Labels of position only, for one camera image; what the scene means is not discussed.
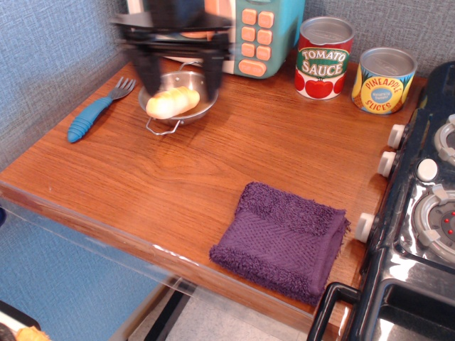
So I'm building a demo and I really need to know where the black toy stove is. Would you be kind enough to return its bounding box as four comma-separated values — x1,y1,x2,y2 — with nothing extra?
308,62,454,340

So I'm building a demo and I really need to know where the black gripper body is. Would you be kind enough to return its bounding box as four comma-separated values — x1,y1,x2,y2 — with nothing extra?
112,1,232,60

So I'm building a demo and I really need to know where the orange furry object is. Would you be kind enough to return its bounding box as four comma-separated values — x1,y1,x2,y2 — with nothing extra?
1,323,50,341

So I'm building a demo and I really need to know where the pineapple slices can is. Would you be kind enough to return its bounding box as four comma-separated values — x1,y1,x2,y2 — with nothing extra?
351,47,417,115

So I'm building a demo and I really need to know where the toy bread roll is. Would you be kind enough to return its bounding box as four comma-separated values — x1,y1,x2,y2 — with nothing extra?
146,87,200,119

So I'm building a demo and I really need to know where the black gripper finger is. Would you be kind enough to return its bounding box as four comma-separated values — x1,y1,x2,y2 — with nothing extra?
202,50,225,100
129,49,161,96

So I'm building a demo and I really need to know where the white stove knob front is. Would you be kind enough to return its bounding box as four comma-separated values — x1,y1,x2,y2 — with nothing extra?
355,212,375,243

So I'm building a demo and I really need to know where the white stove knob middle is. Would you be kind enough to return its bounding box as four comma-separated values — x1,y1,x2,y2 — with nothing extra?
377,151,396,178

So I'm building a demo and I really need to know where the white stove knob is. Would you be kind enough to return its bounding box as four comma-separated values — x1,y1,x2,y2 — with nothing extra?
377,151,396,178
387,124,406,149
355,212,375,243

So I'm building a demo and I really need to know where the blue handled metal fork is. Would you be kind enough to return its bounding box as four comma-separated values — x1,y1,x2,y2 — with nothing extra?
67,77,137,143

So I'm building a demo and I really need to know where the white stove knob rear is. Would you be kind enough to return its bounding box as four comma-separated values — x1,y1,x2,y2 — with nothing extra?
387,124,406,149

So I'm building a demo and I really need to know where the toy microwave oven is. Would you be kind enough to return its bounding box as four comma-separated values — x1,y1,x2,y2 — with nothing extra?
122,0,305,79

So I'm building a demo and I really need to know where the purple folded cloth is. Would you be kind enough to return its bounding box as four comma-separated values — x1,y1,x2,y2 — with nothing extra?
209,182,350,306

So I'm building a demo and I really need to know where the tomato sauce can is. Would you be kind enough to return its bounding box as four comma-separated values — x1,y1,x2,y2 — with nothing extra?
294,16,354,100

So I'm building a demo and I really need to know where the small steel pan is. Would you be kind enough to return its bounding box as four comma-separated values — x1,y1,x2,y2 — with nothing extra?
138,62,218,136

